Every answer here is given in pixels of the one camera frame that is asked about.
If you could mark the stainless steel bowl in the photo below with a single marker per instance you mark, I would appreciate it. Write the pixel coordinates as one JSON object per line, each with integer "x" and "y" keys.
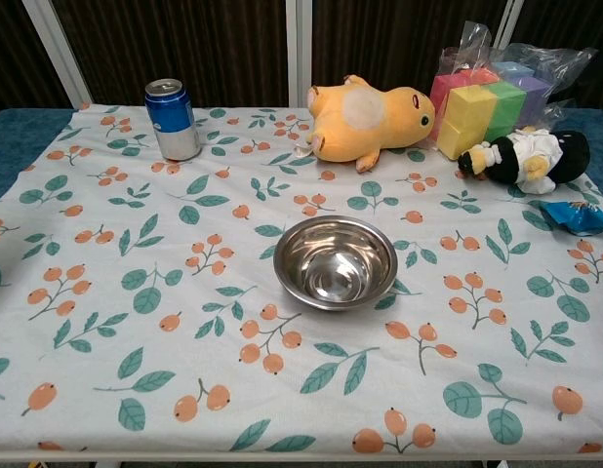
{"x": 335, "y": 273}

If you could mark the yellow plush animal toy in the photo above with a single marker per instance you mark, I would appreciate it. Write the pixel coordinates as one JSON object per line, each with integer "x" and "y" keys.
{"x": 360, "y": 122}

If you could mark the white floral tablecloth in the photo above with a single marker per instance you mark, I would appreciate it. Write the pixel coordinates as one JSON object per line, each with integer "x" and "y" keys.
{"x": 184, "y": 292}

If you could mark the blue silver soda can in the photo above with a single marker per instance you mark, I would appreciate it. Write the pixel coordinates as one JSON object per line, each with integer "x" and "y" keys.
{"x": 173, "y": 127}

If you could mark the yellow foam block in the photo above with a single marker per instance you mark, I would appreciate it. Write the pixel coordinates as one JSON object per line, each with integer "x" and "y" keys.
{"x": 472, "y": 105}
{"x": 460, "y": 141}

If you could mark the pink foam block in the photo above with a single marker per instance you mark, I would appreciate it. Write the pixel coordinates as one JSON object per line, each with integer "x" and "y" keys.
{"x": 443, "y": 92}

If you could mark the black-haired plush doll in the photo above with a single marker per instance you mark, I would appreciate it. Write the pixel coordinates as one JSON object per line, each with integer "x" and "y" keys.
{"x": 516, "y": 158}

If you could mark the orange foam block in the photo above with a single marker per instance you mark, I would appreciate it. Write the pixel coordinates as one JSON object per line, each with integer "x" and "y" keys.
{"x": 479, "y": 78}

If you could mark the green foam block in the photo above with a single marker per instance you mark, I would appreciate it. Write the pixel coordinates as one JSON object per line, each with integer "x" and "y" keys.
{"x": 509, "y": 109}

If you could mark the light blue foam block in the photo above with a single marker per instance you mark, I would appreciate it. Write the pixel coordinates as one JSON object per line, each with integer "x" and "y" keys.
{"x": 513, "y": 69}

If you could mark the purple foam block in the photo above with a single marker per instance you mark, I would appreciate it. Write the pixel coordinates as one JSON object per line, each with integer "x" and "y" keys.
{"x": 535, "y": 100}

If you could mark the blue snack packet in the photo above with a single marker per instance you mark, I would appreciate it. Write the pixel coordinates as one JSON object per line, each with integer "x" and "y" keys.
{"x": 574, "y": 219}

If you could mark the clear plastic bag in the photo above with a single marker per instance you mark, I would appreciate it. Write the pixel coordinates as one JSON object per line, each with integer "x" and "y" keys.
{"x": 565, "y": 61}

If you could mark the white partition frame post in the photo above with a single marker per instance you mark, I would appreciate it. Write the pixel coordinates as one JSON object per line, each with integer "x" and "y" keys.
{"x": 57, "y": 53}
{"x": 300, "y": 53}
{"x": 509, "y": 19}

